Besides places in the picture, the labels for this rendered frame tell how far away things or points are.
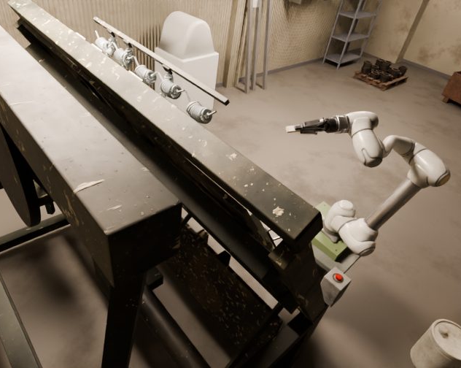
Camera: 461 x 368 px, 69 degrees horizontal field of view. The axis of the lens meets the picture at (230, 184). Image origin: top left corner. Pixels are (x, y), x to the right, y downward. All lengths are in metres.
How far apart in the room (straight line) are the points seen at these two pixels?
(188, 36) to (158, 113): 3.45
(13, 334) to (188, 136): 1.36
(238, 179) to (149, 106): 0.47
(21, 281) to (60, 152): 2.75
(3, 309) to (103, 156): 1.70
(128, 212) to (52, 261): 2.89
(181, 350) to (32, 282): 1.63
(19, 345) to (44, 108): 1.52
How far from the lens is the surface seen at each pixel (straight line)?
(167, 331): 1.97
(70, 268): 3.19
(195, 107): 1.33
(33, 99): 0.65
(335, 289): 2.09
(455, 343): 3.06
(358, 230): 2.26
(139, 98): 1.29
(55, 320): 2.95
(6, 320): 2.09
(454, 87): 8.49
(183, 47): 4.62
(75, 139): 0.53
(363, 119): 1.73
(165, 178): 1.30
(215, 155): 1.00
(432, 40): 10.46
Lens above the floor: 2.48
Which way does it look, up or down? 39 degrees down
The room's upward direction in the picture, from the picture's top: 10 degrees clockwise
